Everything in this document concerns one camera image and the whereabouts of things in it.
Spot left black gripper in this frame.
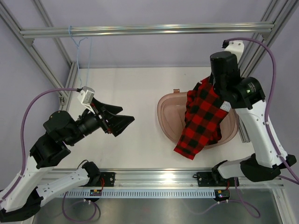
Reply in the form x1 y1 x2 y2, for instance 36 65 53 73
65 98 135 146

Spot light blue wire hanger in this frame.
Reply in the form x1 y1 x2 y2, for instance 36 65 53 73
68 25 93 88

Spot red black plaid shirt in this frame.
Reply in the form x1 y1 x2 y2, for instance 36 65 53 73
174 77 230 160

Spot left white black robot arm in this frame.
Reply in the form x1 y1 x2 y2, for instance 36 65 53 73
0 99 135 223

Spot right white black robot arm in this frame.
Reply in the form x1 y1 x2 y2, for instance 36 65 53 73
209 51 297 185

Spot pink translucent plastic basin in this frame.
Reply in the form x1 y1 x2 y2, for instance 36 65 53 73
157 89 239 149

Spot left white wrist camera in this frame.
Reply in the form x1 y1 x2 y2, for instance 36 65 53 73
77 86 95 114

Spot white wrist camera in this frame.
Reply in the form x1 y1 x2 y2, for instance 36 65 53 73
222 40 245 62
77 86 95 114

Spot left aluminium frame posts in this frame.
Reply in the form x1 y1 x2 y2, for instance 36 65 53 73
0 0 78 108

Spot aluminium frame posts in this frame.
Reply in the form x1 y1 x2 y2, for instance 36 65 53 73
0 0 78 108
216 0 299 143

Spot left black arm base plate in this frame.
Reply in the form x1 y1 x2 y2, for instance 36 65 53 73
81 172 116 187

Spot front aluminium rail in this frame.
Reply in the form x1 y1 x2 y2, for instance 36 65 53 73
32 169 285 189

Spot white slotted cable duct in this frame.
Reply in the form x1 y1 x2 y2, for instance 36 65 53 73
66 189 216 198

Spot aluminium frame top crossbar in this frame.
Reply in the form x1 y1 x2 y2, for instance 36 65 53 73
20 21 274 39

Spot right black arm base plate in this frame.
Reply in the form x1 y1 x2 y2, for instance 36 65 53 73
192 171 221 187

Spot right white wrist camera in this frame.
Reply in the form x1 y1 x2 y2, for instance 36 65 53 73
222 40 245 62

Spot right aluminium frame posts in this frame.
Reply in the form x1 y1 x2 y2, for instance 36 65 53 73
216 0 299 143

